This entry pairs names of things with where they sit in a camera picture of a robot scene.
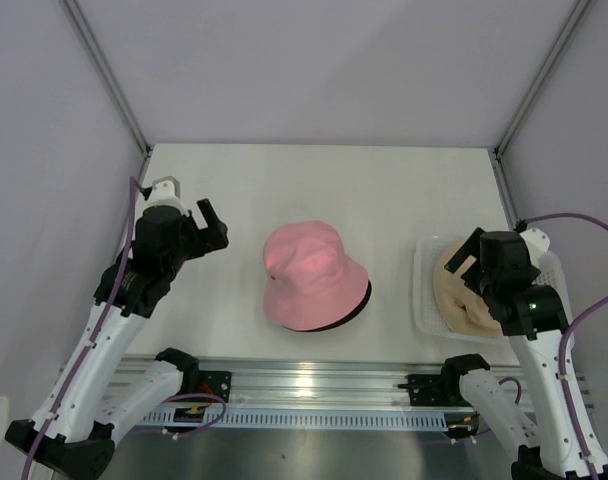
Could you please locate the black hat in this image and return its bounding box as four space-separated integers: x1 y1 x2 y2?
280 281 372 333

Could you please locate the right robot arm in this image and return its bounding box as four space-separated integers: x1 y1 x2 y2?
439 228 608 479

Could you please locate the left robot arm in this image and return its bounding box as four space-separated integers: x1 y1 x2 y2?
5 199 229 479

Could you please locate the beige hat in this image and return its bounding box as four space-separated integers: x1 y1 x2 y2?
433 239 502 338

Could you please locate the white plastic basket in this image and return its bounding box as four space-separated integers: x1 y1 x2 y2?
412 234 572 344

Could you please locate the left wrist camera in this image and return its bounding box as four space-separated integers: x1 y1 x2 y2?
145 176 189 216

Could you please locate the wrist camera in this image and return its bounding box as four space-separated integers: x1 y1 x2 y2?
514 220 550 269
145 176 189 216

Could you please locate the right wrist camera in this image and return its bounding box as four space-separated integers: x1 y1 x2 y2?
514 220 550 269

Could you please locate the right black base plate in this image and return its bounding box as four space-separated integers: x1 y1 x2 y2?
397 374 468 407

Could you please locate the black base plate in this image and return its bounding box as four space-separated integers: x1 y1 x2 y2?
198 370 232 396
397 374 468 407

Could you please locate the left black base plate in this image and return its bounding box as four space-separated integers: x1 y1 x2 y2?
198 370 232 396

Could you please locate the aluminium mounting rail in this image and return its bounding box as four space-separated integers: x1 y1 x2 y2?
58 354 596 412

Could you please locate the right aluminium frame post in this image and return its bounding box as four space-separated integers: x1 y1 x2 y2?
492 0 593 161

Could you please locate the aluminium frame post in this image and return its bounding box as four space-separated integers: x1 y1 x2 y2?
492 0 593 161
58 0 151 158

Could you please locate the white slotted cable duct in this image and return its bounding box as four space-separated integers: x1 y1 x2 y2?
139 407 455 432

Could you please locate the left aluminium frame post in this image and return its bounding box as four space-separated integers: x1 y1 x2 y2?
58 0 151 158

